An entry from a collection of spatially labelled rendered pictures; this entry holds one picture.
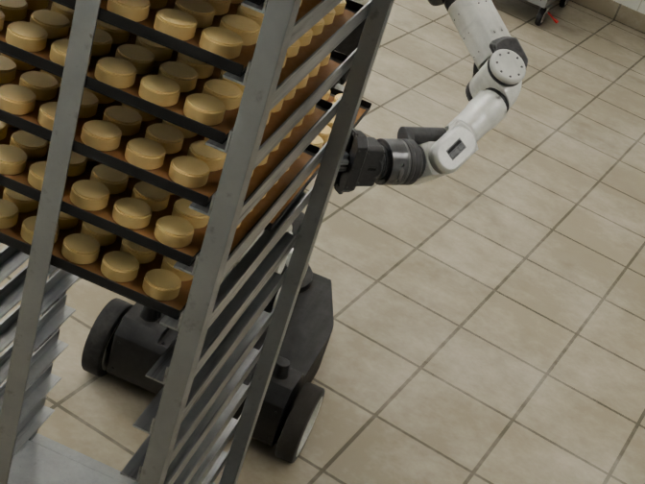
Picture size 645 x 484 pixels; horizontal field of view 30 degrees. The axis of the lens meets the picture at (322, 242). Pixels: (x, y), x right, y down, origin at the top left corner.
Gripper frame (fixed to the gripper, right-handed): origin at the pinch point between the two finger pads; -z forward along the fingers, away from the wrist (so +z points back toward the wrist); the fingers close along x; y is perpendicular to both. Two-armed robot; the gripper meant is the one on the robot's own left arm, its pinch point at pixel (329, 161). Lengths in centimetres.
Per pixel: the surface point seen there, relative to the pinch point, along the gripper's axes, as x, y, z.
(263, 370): -41.0, 9.7, -6.8
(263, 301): -18.6, 16.5, -16.0
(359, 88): 20.5, 10.5, -6.1
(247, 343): -30.3, 13.9, -15.0
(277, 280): -18.6, 11.0, -10.6
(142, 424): -12, 50, -52
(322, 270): -98, -97, 78
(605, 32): -98, -302, 362
